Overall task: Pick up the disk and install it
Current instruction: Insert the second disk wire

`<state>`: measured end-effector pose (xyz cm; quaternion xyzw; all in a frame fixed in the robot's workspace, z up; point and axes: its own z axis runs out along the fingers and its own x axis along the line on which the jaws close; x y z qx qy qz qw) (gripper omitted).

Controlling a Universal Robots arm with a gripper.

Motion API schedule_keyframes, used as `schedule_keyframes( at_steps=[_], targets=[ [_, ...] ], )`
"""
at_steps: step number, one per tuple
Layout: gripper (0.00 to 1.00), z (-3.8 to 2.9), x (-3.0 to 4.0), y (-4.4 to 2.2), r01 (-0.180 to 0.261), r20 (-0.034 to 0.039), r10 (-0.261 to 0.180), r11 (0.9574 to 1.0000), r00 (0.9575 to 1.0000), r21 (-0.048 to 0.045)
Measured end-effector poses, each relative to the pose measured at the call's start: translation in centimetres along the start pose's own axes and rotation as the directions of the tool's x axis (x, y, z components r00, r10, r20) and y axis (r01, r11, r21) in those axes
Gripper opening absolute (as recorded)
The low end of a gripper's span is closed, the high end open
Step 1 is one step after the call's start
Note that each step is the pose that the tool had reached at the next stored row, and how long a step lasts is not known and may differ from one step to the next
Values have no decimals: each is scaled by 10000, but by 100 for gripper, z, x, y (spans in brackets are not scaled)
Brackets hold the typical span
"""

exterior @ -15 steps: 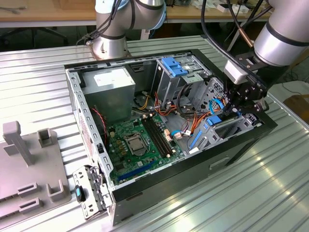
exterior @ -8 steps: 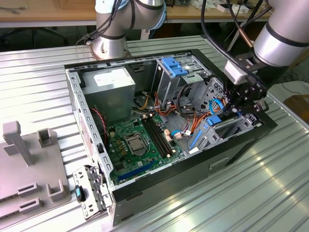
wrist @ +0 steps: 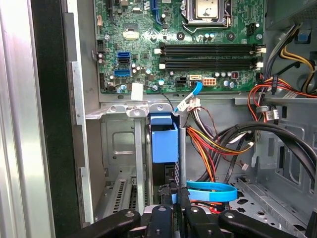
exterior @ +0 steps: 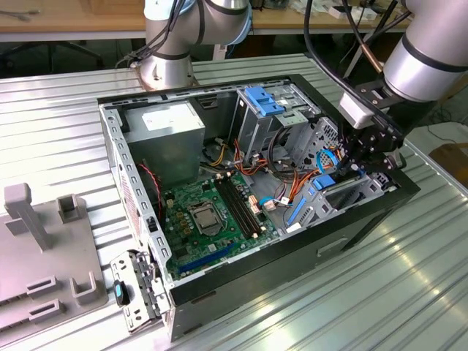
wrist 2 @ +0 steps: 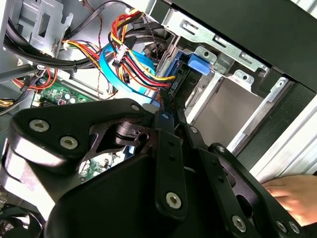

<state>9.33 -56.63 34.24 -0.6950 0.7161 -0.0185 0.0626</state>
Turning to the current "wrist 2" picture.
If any bare person hand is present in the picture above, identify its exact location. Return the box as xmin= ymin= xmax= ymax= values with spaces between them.
xmin=262 ymin=173 xmax=317 ymax=227

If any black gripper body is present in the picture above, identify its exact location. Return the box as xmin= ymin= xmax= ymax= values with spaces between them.
xmin=43 ymin=153 xmax=239 ymax=238

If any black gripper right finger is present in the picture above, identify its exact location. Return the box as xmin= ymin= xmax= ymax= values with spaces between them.
xmin=175 ymin=106 xmax=308 ymax=238

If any blue data wire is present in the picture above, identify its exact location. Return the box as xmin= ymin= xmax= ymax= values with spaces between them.
xmin=100 ymin=43 xmax=160 ymax=105

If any red yellow orange power wire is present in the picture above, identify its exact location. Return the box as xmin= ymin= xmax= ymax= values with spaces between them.
xmin=107 ymin=9 xmax=179 ymax=97

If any hard disk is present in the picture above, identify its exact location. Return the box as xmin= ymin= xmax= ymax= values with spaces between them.
xmin=170 ymin=49 xmax=211 ymax=110

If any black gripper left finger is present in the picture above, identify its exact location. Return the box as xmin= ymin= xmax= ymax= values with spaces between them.
xmin=2 ymin=92 xmax=189 ymax=222

